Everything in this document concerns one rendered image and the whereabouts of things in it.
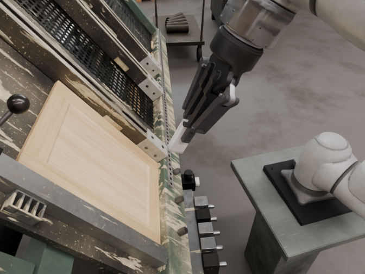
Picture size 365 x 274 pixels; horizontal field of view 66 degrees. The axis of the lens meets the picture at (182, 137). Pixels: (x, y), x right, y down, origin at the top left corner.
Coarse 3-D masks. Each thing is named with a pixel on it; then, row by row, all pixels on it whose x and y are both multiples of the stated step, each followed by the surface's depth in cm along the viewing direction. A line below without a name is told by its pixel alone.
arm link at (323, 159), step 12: (324, 132) 106; (312, 144) 104; (324, 144) 101; (336, 144) 100; (348, 144) 101; (300, 156) 111; (312, 156) 103; (324, 156) 100; (336, 156) 99; (348, 156) 99; (300, 168) 111; (312, 168) 105; (324, 168) 101; (336, 168) 99; (348, 168) 99; (300, 180) 113; (312, 180) 108; (324, 180) 103; (336, 180) 99
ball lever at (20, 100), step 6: (12, 96) 50; (18, 96) 50; (24, 96) 51; (12, 102) 50; (18, 102) 50; (24, 102) 51; (12, 108) 50; (18, 108) 50; (24, 108) 51; (6, 114) 51; (12, 114) 52; (18, 114) 52; (0, 120) 51; (6, 120) 51; (0, 126) 51
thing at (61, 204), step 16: (0, 160) 54; (0, 176) 53; (16, 176) 55; (32, 176) 58; (32, 192) 57; (48, 192) 60; (64, 192) 63; (48, 208) 60; (64, 208) 61; (80, 208) 65; (96, 208) 69; (80, 224) 65; (96, 224) 67; (112, 224) 71; (112, 240) 71; (128, 240) 73; (144, 240) 79; (144, 256) 77; (160, 256) 81
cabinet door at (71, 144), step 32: (64, 96) 85; (32, 128) 70; (64, 128) 78; (96, 128) 91; (32, 160) 63; (64, 160) 72; (96, 160) 83; (128, 160) 97; (96, 192) 76; (128, 192) 88; (128, 224) 80
